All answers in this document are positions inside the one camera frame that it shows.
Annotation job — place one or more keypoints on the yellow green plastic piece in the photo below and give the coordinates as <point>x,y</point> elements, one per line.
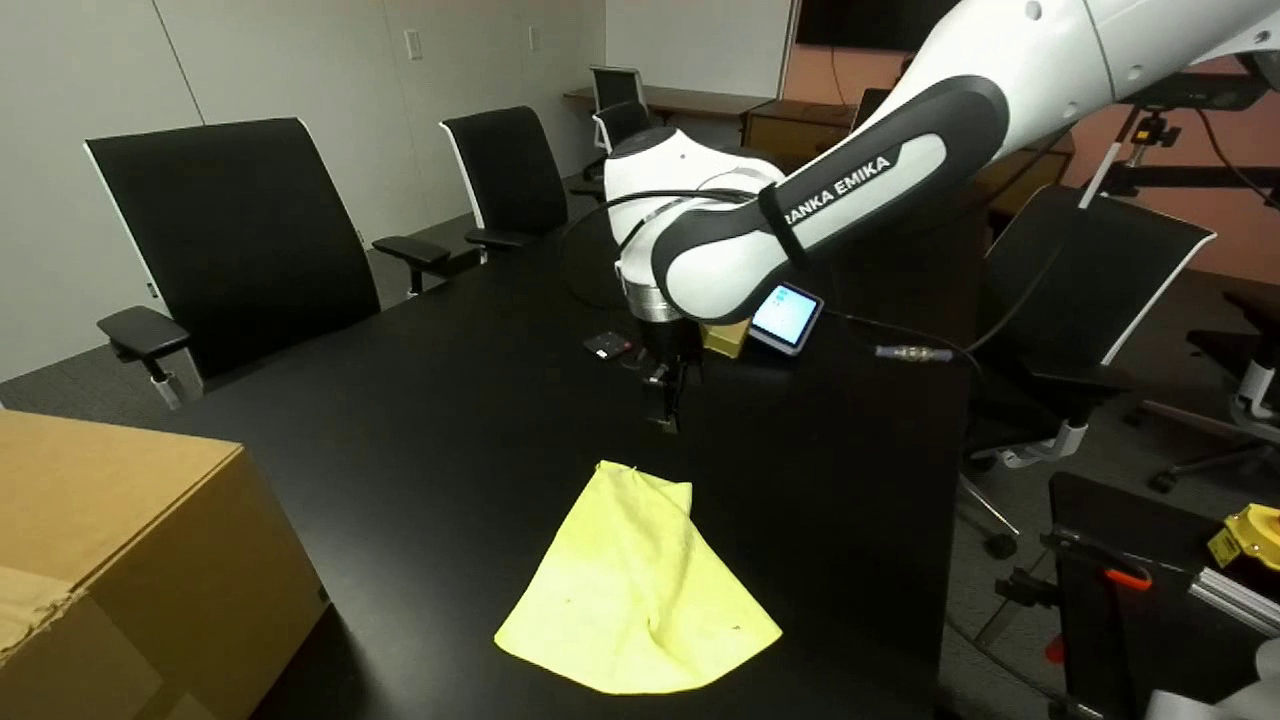
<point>1244,533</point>

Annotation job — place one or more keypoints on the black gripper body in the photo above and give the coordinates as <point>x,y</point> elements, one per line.
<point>673,349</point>

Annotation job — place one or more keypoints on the black tripod boom stand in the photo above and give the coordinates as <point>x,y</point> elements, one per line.
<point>1184,179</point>

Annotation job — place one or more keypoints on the aluminium rail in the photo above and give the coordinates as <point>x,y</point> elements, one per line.
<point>1233,596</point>

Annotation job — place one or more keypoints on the small black device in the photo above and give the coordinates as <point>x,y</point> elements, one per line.
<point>607,346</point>

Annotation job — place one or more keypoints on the orange clamp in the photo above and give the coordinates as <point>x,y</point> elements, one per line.
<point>1131,577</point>

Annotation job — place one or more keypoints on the white wall switch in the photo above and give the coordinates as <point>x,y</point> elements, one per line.
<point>414,44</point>

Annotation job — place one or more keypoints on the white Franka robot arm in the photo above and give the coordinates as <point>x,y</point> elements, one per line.
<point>852,174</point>

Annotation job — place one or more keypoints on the grey tablet with lit screen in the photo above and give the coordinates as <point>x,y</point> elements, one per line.
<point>786,317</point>

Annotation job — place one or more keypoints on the black office chair white frame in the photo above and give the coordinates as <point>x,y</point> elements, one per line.
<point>240,243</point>
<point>618,86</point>
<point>1105,266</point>
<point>512,164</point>
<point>633,128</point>

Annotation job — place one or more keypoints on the wooden sideboard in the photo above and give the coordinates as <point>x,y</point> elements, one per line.
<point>781,134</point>

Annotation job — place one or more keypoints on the yellow cloth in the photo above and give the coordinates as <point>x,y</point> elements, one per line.
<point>627,600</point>

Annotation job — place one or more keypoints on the black stereo camera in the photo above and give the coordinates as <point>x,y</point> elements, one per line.
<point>1201,89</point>

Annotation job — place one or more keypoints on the black robot mounting stand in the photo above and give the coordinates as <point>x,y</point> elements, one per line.
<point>1105,643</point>

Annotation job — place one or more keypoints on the black wall screen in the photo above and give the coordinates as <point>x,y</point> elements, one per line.
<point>852,23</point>

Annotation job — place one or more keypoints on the brown cardboard box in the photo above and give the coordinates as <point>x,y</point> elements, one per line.
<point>106,563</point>

